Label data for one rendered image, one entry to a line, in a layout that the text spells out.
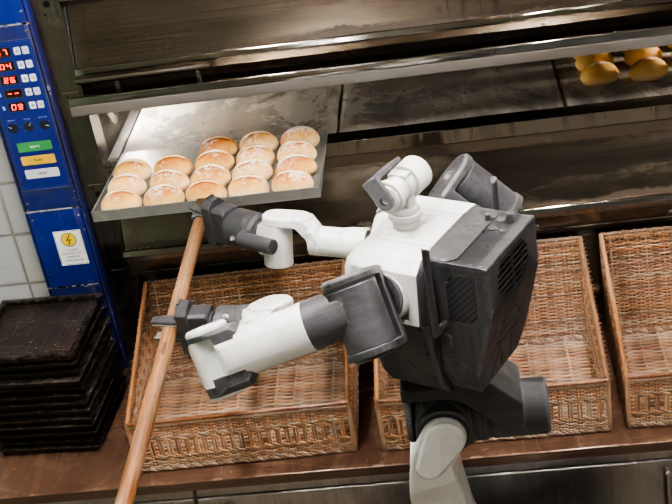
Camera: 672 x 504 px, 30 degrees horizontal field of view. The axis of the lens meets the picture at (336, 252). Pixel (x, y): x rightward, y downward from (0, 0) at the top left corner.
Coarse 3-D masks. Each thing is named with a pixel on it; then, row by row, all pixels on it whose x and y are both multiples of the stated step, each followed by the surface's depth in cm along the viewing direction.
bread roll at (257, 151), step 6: (258, 144) 310; (246, 150) 309; (252, 150) 308; (258, 150) 308; (264, 150) 308; (270, 150) 310; (240, 156) 309; (246, 156) 308; (252, 156) 308; (258, 156) 308; (264, 156) 308; (270, 156) 309; (240, 162) 309; (270, 162) 309
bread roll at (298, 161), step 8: (280, 160) 302; (288, 160) 301; (296, 160) 300; (304, 160) 301; (312, 160) 302; (280, 168) 301; (288, 168) 300; (296, 168) 300; (304, 168) 300; (312, 168) 301
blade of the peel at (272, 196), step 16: (320, 144) 317; (144, 160) 324; (192, 160) 320; (320, 160) 309; (112, 176) 318; (272, 176) 306; (320, 176) 297; (272, 192) 293; (288, 192) 293; (304, 192) 293; (320, 192) 294; (96, 208) 301; (128, 208) 297; (144, 208) 297; (160, 208) 297; (176, 208) 296
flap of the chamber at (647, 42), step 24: (624, 24) 302; (648, 24) 298; (432, 48) 307; (456, 48) 303; (576, 48) 287; (600, 48) 286; (624, 48) 286; (240, 72) 312; (264, 72) 307; (360, 72) 292; (384, 72) 292; (408, 72) 291; (432, 72) 291; (168, 96) 297; (192, 96) 297; (216, 96) 296; (240, 96) 296
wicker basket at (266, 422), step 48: (144, 288) 335; (240, 288) 335; (288, 288) 334; (144, 336) 328; (144, 384) 322; (192, 384) 338; (288, 384) 331; (336, 384) 329; (192, 432) 303; (240, 432) 302; (288, 432) 302; (336, 432) 311
